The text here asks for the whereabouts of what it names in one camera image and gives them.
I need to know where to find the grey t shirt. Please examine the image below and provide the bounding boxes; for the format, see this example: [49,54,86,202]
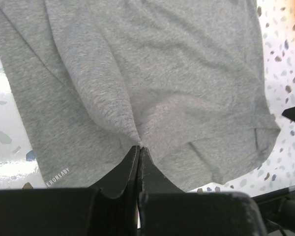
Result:
[0,0,280,191]

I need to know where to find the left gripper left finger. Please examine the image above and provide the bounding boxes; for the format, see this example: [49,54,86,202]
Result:
[0,146,140,236]

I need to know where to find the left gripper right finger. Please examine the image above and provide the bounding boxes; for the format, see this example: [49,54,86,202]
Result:
[138,148,267,236]

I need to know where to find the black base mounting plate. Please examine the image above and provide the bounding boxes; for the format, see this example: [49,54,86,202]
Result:
[253,185,295,236]

